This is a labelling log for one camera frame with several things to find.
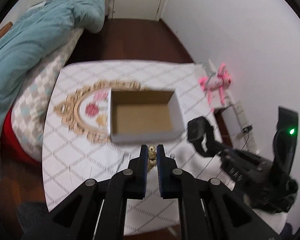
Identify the white wall socket panel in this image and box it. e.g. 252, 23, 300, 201
234, 101, 259, 154

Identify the brown wooden headboard piece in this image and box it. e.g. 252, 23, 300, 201
0, 22, 13, 39

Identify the white patterned tablecloth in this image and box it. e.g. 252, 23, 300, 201
42, 61, 235, 210

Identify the teal duvet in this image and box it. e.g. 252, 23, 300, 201
0, 0, 106, 180

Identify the red blanket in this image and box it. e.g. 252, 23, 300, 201
0, 107, 41, 167

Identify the black smart watch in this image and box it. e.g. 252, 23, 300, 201
187, 116, 216, 157

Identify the checkered bed sheet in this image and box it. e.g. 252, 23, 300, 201
11, 28, 83, 162

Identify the black charger plug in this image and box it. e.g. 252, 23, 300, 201
242, 125, 253, 134

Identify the white cardboard box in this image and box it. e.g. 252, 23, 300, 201
110, 89, 185, 144

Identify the pink panther plush toy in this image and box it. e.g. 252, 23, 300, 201
199, 63, 232, 111

